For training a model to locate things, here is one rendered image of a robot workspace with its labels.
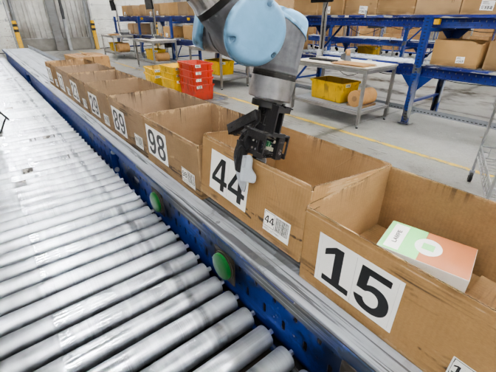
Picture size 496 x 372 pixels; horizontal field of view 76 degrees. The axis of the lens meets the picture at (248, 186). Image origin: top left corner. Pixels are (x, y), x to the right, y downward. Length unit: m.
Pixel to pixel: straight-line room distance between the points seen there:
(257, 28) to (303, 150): 0.57
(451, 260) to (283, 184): 0.34
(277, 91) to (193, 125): 0.71
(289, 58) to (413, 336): 0.51
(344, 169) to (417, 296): 0.46
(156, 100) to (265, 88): 1.06
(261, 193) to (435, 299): 0.38
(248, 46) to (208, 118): 0.89
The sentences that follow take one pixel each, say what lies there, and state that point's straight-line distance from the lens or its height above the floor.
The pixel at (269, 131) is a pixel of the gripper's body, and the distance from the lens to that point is 0.66.
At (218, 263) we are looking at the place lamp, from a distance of 0.80.
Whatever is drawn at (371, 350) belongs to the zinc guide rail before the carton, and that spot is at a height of 0.89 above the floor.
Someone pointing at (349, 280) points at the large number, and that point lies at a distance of 0.60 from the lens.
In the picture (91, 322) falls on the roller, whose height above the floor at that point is 0.75.
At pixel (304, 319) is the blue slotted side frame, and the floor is 0.86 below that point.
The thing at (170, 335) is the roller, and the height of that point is 0.75.
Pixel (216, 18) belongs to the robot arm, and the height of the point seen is 1.35.
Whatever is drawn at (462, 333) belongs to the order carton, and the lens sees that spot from 0.53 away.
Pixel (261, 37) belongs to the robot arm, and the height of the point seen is 1.33.
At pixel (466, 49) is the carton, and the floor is 1.00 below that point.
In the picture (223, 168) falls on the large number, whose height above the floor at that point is 1.02.
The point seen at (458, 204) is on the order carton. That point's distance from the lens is 0.78.
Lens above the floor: 1.36
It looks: 28 degrees down
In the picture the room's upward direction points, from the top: straight up
